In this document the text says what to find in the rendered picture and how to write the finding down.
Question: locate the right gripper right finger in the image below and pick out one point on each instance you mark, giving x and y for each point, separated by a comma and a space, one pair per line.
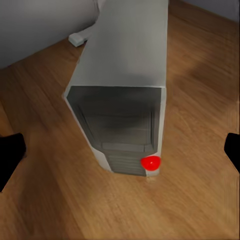
232, 149

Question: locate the desk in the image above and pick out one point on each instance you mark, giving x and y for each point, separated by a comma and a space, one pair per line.
77, 39

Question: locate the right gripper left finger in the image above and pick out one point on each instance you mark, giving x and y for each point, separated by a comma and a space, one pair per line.
12, 150

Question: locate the desktop computer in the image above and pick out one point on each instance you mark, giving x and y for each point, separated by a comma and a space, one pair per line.
117, 93

